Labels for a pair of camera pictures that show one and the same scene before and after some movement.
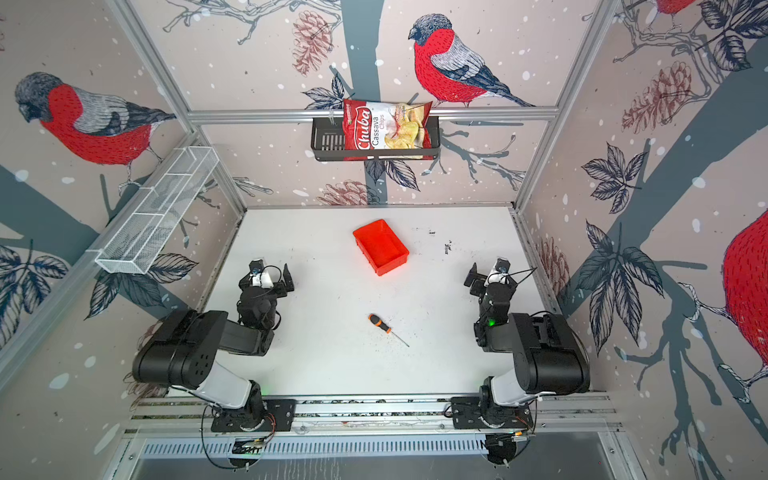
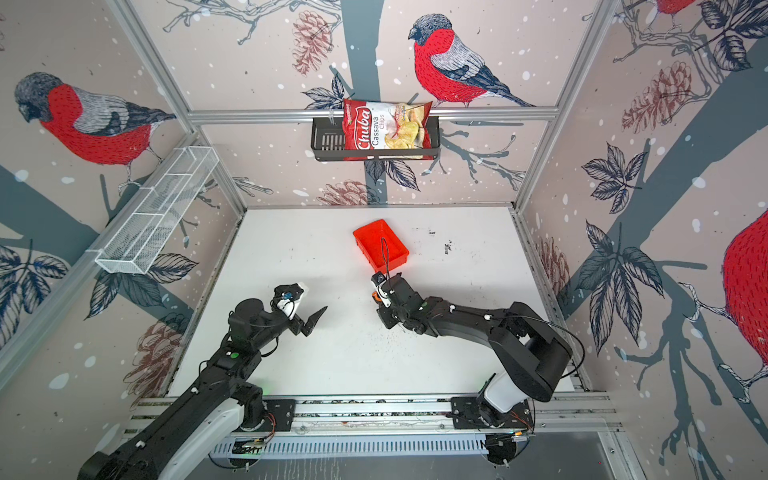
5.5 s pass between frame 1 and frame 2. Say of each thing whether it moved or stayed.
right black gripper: moved
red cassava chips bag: stayed
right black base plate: stayed
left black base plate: stayed
